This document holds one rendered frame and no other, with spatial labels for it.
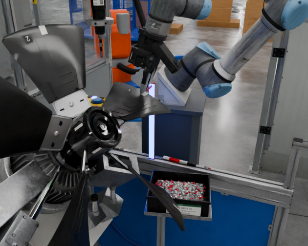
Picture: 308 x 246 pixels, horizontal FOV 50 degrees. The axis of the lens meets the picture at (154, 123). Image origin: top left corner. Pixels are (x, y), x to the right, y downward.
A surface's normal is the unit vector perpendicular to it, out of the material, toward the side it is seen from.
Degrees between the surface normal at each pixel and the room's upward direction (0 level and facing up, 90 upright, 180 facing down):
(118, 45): 90
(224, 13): 90
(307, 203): 0
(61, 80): 47
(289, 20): 116
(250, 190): 90
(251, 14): 90
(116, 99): 8
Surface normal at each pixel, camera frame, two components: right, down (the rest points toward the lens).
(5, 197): 0.72, -0.45
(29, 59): 0.16, -0.27
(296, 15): 0.39, 0.75
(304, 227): 0.00, -0.90
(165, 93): -0.24, 0.42
